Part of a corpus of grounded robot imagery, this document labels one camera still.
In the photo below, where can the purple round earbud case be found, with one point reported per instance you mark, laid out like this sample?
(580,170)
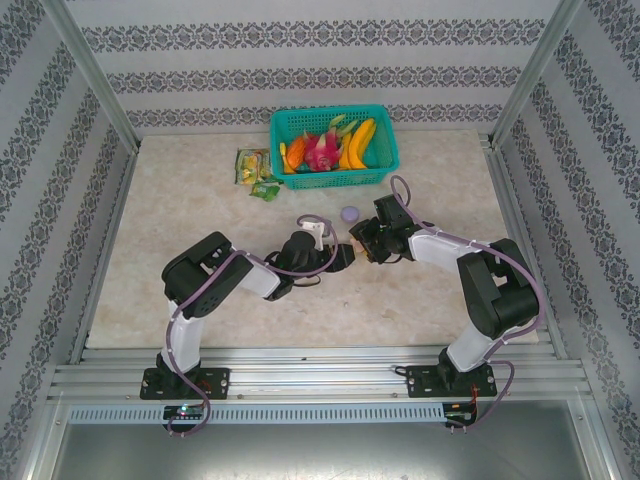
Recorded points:
(349,214)

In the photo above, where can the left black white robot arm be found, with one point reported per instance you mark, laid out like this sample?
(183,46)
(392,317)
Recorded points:
(200,280)

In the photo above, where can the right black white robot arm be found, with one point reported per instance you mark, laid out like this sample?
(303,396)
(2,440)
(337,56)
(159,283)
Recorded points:
(500,295)

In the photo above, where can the small green snack packet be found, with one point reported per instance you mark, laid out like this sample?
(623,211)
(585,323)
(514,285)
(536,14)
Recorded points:
(265,191)

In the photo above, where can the teal plastic basket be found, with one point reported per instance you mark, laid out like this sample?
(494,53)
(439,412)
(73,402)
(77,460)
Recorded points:
(385,150)

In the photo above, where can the yellow banana bunch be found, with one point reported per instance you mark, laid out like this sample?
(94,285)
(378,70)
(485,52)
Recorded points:
(361,145)

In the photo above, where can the yellow green snack packet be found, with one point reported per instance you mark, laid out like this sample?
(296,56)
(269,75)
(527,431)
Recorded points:
(252,165)

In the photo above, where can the orange oval fruit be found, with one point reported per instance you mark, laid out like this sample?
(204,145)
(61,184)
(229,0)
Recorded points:
(296,151)

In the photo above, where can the small yellow fruit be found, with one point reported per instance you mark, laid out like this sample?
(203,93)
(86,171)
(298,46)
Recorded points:
(282,151)

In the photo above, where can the pink dragon fruit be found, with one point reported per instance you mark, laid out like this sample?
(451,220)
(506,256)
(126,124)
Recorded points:
(320,150)

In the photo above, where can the right green circuit board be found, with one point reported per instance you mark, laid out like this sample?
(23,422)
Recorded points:
(460,414)

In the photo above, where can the green circuit board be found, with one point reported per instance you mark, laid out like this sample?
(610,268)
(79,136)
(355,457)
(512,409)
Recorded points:
(460,414)
(185,412)

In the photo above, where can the left green circuit board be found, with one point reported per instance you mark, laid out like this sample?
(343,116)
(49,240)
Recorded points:
(185,412)

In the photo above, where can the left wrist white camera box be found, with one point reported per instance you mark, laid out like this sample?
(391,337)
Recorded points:
(312,227)

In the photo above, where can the aluminium mounting rail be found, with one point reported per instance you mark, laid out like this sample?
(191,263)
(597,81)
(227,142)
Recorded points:
(320,375)

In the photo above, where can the aluminium side rail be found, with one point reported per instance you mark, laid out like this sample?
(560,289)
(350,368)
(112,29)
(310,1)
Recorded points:
(120,200)
(507,200)

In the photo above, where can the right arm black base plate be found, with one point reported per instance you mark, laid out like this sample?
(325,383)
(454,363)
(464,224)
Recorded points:
(417,385)

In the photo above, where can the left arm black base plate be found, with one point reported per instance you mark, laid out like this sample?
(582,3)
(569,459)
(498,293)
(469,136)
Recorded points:
(220,382)

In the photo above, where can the aluminium frame post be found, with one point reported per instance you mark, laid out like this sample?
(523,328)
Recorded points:
(531,75)
(92,75)

